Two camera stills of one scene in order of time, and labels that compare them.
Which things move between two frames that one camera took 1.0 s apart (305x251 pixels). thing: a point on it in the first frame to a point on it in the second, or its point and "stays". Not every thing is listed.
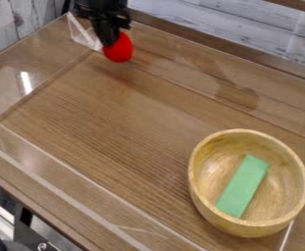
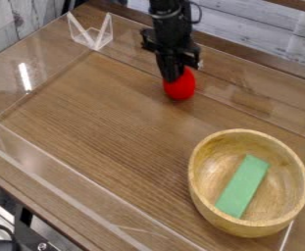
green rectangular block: x=244 y=186 stays
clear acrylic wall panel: x=15 y=160 stays
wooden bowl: x=248 y=182 stays
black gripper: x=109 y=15 to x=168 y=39
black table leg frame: x=34 y=234 stays
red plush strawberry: x=120 y=50 to x=183 y=87
